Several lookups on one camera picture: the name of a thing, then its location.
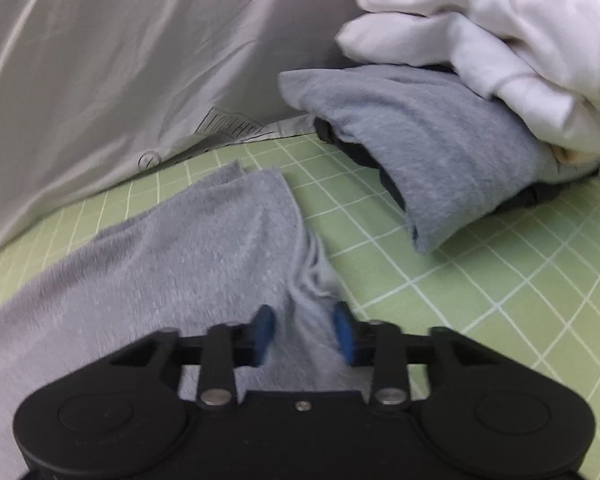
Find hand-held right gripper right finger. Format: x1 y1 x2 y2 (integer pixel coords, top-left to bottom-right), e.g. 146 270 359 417
331 303 497 412

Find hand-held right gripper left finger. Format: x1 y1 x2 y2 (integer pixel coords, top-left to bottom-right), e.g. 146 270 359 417
109 304 276 412

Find dark garment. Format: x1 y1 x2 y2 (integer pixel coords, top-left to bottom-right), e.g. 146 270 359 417
314 114 600 212

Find grey pants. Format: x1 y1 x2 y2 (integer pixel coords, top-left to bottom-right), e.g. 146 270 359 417
0 160 377 480

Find white garment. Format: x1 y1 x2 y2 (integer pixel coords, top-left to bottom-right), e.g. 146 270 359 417
336 0 600 161

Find grey printed cloth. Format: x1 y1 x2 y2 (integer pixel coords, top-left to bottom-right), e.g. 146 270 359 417
0 0 366 261

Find blue-grey folded garment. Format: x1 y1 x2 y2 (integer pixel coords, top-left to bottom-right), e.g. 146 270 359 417
278 65 556 256

